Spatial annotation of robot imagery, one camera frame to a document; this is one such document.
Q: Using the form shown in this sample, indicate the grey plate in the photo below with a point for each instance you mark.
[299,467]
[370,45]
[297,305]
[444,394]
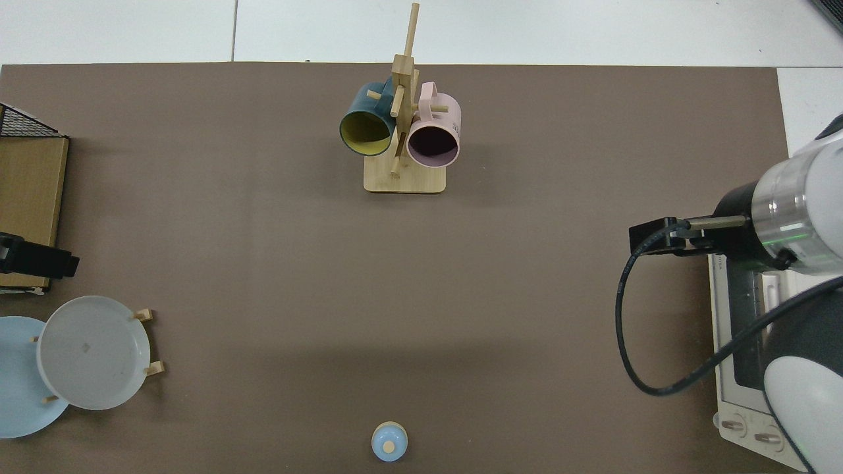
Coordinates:
[92,352]

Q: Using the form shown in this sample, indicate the light blue plate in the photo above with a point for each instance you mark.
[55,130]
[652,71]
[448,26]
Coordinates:
[20,382]

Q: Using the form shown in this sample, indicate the wooden plate rack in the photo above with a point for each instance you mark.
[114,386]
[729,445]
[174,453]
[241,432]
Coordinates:
[155,368]

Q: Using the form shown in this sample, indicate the pale toaster oven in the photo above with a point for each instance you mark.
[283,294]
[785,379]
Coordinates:
[728,395]

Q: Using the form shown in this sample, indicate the dark grey flat object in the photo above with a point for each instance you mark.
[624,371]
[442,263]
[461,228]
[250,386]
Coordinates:
[835,10]

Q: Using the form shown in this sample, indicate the brown table cloth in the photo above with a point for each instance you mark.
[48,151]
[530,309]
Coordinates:
[329,296]

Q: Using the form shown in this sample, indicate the pink mug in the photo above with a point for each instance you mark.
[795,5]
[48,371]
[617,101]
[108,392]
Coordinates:
[441,125]

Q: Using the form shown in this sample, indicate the wooden cup stand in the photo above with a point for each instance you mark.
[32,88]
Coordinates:
[405,181]

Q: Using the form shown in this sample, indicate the dark teal mug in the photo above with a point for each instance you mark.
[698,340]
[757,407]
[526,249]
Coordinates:
[362,105]

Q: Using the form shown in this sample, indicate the small blue round bell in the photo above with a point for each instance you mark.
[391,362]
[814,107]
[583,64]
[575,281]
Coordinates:
[389,442]

